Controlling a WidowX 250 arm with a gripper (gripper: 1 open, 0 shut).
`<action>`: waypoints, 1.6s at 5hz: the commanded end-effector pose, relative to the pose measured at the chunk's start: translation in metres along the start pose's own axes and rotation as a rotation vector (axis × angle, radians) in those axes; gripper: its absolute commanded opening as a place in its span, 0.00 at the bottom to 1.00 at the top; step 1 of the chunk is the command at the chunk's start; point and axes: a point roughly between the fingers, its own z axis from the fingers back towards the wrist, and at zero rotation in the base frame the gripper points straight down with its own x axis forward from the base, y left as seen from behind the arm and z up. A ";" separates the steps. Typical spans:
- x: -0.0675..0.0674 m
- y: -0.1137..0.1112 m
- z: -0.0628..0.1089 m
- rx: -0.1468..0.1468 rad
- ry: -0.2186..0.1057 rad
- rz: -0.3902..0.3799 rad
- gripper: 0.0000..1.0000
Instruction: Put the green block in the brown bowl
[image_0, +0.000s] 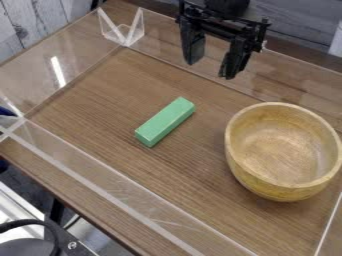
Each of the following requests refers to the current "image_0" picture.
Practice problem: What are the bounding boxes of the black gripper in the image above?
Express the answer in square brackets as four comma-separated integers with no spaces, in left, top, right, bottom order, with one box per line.
[176,0,271,80]

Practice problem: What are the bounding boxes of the green rectangular block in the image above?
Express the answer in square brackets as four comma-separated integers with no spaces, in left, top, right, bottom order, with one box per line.
[135,97,195,147]

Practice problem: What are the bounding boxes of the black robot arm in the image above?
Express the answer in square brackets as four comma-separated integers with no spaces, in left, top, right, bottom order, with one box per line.
[176,0,271,80]

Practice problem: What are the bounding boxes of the brown wooden bowl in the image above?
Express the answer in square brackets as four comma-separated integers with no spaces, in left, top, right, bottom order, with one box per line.
[224,102,342,202]

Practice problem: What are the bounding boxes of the clear acrylic tray walls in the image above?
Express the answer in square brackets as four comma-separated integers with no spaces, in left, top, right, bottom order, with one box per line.
[0,2,342,256]

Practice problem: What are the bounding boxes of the black cable on floor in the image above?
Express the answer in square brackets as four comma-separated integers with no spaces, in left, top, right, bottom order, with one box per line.
[0,218,61,256]

